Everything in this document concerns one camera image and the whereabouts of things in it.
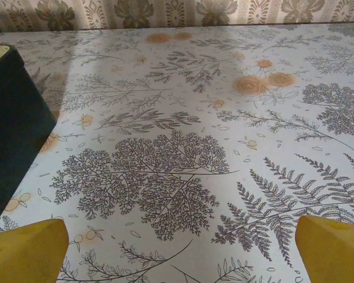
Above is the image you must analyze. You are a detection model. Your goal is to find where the dark starry night painted box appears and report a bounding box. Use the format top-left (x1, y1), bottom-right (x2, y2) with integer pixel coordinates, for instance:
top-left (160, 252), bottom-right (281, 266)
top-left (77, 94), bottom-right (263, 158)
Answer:
top-left (0, 44), bottom-right (57, 235)

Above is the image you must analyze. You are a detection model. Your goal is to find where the floral patterned tablecloth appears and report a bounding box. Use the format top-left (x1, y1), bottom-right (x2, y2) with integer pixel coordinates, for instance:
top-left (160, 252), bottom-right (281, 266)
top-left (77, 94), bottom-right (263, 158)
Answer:
top-left (0, 22), bottom-right (354, 283)

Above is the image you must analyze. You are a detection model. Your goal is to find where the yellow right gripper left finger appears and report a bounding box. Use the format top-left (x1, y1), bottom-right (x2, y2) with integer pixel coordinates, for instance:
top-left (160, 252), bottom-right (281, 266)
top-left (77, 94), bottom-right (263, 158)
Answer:
top-left (0, 218), bottom-right (70, 283)

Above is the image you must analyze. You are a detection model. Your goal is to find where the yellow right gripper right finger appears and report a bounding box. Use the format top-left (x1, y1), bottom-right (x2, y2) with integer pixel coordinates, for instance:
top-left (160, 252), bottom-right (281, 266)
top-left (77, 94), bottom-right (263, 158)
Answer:
top-left (294, 214), bottom-right (354, 283)

